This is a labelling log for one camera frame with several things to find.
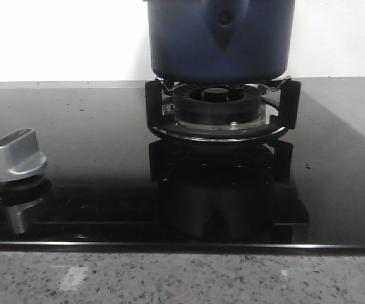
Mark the dark blue cooking pot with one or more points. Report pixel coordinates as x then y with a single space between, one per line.
220 42

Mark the silver stove control knob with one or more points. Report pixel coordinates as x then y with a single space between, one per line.
20 156

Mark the black right gas burner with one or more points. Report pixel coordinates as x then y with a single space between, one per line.
216 105

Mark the black right pot support grate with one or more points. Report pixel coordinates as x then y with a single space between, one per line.
278 114

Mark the black glass gas stove top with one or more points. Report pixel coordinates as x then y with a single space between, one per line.
111 185

